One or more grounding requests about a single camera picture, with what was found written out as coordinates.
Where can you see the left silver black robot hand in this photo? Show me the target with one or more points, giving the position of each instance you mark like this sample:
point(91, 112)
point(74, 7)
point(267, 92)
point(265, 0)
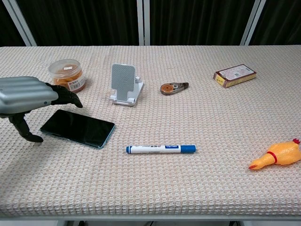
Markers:
point(26, 94)

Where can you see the black smartphone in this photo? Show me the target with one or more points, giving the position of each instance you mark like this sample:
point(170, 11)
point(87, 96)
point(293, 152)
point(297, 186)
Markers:
point(77, 128)

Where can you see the white grey phone stand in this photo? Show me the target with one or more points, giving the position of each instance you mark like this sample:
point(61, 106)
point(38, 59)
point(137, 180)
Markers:
point(123, 80)

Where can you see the clear jar of rubber bands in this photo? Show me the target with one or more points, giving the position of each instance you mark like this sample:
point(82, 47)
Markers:
point(68, 75)

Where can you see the black curtain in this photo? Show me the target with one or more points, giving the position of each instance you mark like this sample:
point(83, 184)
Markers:
point(82, 21)

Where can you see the blue white marker pen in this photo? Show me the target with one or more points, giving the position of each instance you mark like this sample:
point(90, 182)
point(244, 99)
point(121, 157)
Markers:
point(155, 149)

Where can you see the beige waffle tablecloth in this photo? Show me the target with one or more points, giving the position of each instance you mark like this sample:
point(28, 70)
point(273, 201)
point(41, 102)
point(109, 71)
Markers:
point(164, 117)

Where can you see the brown correction tape dispenser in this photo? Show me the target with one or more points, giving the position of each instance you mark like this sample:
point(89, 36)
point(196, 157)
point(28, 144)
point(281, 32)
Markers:
point(169, 88)

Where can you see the yellow rubber chicken toy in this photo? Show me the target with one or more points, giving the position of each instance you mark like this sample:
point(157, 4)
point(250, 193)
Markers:
point(282, 153)

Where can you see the grey slanted frame post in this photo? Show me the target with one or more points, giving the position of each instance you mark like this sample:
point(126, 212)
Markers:
point(254, 21)
point(18, 21)

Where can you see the grey metal bar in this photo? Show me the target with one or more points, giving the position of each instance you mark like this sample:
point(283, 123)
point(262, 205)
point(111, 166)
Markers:
point(143, 21)

